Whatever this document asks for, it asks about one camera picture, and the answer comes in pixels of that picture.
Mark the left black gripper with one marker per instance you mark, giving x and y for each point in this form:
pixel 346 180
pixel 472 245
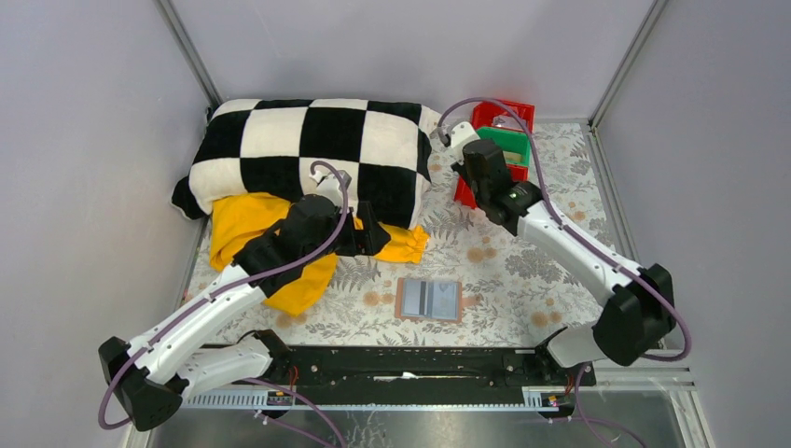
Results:
pixel 363 229

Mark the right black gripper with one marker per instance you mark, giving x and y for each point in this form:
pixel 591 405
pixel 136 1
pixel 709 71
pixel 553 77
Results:
pixel 467 171

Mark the pink leather card holder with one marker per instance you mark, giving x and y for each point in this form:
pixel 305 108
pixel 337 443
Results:
pixel 423 299

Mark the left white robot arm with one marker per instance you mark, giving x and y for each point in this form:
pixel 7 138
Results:
pixel 154 373

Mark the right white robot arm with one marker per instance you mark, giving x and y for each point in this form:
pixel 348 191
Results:
pixel 637 302

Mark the green plastic bin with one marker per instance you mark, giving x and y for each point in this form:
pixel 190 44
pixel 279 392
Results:
pixel 515 145

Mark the front red plastic bin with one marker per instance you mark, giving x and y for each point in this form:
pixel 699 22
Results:
pixel 464 195

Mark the red plastic bin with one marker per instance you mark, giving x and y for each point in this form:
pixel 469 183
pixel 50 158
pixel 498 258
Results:
pixel 494 116
pixel 464 195

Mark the back red plastic bin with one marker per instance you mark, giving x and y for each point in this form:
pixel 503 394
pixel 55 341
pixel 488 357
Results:
pixel 494 116

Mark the floral patterned table mat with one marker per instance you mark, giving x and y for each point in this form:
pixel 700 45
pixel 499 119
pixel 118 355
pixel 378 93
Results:
pixel 513 293

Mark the yellow cloth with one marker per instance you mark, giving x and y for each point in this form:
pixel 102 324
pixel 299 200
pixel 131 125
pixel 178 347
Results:
pixel 238 219

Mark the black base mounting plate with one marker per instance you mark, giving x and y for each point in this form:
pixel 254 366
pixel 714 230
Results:
pixel 368 367

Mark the black white checkered pillow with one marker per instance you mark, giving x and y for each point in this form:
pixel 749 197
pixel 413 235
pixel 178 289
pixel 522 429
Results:
pixel 269 146

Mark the grey slotted cable duct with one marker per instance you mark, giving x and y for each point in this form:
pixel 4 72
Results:
pixel 390 398

